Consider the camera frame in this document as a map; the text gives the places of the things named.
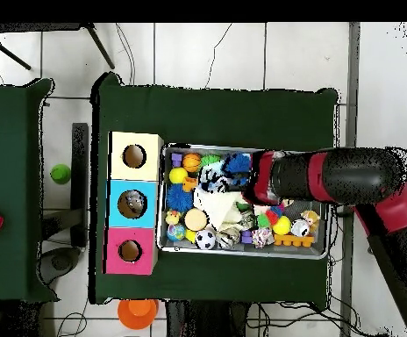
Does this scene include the clear plastic cup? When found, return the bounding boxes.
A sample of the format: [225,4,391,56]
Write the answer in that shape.
[197,162,231,194]

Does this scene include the cream waffle cloth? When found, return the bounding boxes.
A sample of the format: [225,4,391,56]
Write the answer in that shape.
[193,187,244,232]

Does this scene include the clear plastic water bottle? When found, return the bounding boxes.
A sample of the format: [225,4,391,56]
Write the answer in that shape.
[123,190,147,215]

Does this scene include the shallow mesh bin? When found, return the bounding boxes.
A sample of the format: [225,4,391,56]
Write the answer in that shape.
[155,142,334,261]

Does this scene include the wooden box with three holes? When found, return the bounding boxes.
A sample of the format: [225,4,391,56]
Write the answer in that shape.
[103,131,165,276]

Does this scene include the yellow ball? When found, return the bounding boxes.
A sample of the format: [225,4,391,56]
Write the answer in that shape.
[271,215,292,235]
[168,167,189,185]

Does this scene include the orange building brick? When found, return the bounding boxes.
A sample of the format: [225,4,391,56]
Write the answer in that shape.
[273,233,316,249]

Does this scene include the small orange basketball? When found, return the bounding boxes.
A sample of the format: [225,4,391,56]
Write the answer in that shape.
[182,153,202,173]

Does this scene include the dark green table cloth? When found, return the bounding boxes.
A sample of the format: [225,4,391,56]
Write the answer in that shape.
[89,72,339,305]

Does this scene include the orange foam disc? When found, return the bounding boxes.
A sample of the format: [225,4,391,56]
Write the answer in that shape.
[183,207,210,233]

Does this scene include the small soccer ball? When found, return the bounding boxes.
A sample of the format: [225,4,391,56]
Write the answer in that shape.
[194,229,218,251]

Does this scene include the globe print ball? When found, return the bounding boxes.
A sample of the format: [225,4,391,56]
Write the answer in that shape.
[165,223,186,242]

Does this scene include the black upright panel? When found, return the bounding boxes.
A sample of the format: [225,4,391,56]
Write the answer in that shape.
[70,122,89,248]

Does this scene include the orange plastic cup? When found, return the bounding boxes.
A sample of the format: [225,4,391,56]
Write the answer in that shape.
[117,298,160,331]

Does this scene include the grey stand base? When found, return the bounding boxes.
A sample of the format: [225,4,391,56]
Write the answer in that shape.
[39,246,82,286]

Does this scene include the green cloth side table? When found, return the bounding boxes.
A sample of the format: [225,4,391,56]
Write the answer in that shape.
[0,77,60,305]

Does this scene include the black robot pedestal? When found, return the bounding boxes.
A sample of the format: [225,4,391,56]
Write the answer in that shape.
[164,299,252,337]

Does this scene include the black metal frame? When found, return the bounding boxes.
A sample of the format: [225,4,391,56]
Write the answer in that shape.
[0,22,116,71]

